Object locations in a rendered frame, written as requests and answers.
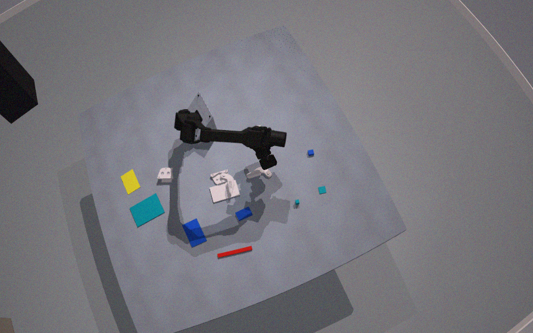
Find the teal flat rectangular plate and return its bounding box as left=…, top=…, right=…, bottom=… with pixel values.
left=130, top=194, right=165, bottom=227

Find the red rectangular bar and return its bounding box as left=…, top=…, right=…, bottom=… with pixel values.
left=217, top=246, right=252, bottom=257

